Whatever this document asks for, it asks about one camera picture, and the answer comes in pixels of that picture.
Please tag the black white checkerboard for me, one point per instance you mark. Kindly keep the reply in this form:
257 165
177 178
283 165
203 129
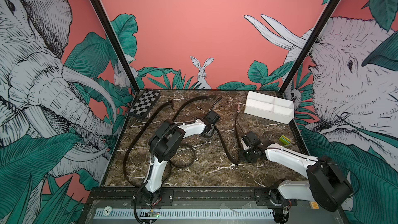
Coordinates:
144 104

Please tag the white slotted cable duct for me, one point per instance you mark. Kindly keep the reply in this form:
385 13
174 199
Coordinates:
184 213

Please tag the white divided storage box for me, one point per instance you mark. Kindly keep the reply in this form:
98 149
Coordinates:
269 107

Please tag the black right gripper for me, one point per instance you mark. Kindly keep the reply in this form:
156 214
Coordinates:
242 158

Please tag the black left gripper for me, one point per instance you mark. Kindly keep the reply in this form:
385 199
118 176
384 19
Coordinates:
211 131

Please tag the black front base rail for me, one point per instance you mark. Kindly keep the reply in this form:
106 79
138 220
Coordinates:
170 195

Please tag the black frame post left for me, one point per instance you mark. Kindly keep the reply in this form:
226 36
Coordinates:
112 37

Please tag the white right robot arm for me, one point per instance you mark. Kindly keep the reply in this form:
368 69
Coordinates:
323 183

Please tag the orange warning sticker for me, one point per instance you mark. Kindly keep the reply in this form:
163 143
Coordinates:
314 205

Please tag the green yellow block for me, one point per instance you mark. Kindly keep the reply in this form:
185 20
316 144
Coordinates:
286 141

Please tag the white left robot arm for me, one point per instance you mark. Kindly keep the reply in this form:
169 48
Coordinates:
164 144

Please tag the long black belt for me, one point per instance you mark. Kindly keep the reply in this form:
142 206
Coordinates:
139 135

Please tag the black belt with metal buckle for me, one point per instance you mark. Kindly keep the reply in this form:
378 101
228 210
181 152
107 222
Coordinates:
228 146

